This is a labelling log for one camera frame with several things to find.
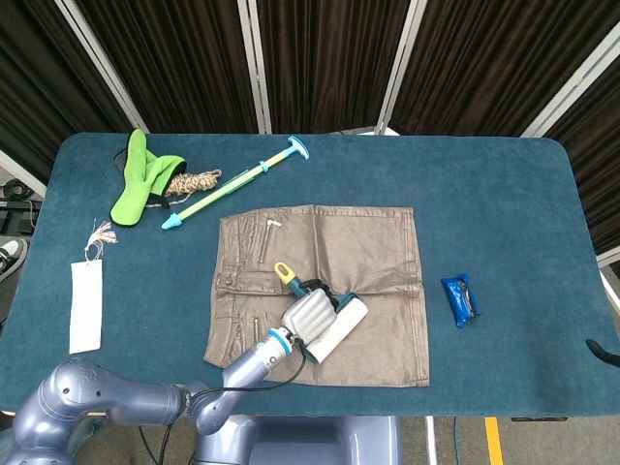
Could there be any white paper tag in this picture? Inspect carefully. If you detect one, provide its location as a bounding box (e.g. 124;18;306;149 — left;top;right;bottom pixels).
68;259;105;356

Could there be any white red thread tassel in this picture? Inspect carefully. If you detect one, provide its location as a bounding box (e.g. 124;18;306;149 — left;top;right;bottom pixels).
84;218;119;261

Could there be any green microfibre mitt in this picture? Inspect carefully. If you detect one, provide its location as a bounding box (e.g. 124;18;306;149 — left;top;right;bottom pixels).
108;128;189;228

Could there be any grey robot torso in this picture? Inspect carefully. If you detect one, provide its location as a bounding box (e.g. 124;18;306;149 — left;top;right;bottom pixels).
193;415;403;465

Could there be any dark brown pleated curtain panel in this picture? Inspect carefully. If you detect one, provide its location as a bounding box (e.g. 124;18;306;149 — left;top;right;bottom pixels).
0;0;132;171
256;0;413;135
391;0;620;137
75;0;261;135
544;72;620;253

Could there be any blue plush table cover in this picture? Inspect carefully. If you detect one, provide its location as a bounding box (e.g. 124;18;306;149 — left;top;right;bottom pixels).
0;133;620;419

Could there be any green blue tube pump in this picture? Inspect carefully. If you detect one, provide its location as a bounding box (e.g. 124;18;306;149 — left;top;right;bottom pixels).
160;136;311;232

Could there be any black curved robot part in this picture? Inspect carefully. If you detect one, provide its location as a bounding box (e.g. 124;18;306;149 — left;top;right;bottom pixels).
584;338;620;367

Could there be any white partition frame post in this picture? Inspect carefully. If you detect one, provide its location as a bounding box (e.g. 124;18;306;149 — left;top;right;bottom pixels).
520;47;620;140
0;149;47;196
375;0;427;136
236;0;272;135
55;0;149;135

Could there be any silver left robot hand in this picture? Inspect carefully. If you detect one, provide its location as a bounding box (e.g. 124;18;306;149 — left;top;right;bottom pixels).
281;279;340;349

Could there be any teal lint roller white roll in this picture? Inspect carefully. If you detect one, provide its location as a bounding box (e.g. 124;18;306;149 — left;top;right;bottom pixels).
273;262;369;365

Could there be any brown coated skirt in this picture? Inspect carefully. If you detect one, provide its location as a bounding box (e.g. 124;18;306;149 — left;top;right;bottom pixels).
201;203;431;388

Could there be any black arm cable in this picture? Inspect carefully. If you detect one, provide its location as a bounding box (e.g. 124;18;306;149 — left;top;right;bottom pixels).
191;338;309;403

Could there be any beige braided rope bundle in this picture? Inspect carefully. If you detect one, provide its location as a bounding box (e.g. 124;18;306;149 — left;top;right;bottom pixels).
147;169;223;210

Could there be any blue snack packet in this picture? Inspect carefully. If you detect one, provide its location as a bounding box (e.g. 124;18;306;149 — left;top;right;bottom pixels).
440;272;481;330

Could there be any white black sneaker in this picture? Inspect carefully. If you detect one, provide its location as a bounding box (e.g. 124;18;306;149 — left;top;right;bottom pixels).
0;236;29;280

